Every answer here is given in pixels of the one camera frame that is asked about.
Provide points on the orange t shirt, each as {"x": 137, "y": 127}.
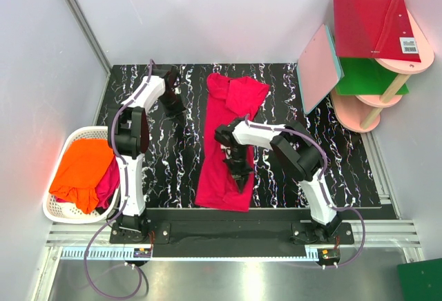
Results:
{"x": 86, "y": 150}

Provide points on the dark green board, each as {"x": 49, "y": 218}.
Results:
{"x": 421, "y": 281}

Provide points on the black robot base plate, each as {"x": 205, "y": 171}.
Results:
{"x": 260, "y": 233}

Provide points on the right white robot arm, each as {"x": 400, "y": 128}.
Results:
{"x": 298, "y": 155}

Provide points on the aluminium frame rail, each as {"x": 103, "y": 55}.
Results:
{"x": 88, "y": 33}

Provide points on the red acrylic sheet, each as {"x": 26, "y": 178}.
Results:
{"x": 376, "y": 29}

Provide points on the pink board teal edge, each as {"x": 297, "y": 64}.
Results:
{"x": 318, "y": 69}

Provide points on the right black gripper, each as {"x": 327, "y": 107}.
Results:
{"x": 241, "y": 175}

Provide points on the white plastic laundry basket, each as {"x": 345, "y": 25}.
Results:
{"x": 68, "y": 213}

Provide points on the magenta t shirt in basket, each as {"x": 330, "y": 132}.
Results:
{"x": 86, "y": 185}

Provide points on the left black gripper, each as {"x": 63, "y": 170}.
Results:
{"x": 178, "y": 111}

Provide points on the green acrylic sheet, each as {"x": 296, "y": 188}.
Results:
{"x": 363, "y": 77}

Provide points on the pink wooden tiered shelf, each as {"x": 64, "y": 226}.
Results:
{"x": 362, "y": 113}

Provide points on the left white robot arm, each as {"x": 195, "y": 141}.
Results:
{"x": 128, "y": 137}

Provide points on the crimson red t shirt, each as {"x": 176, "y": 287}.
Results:
{"x": 226, "y": 179}

